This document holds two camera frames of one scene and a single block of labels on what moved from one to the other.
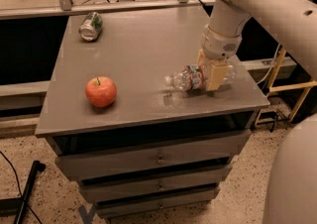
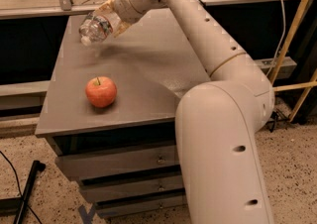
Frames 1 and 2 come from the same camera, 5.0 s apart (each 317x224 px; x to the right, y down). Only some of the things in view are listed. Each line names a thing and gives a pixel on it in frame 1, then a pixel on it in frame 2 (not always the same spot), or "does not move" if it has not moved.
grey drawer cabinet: (133, 145) does not move
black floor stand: (9, 206) does not move
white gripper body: (218, 47) to (126, 9)
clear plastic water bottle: (196, 77) to (94, 28)
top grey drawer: (214, 153) does not move
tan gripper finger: (201, 58) to (109, 5)
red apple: (101, 91) does not move
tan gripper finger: (217, 75) to (118, 26)
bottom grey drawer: (117, 208) does not move
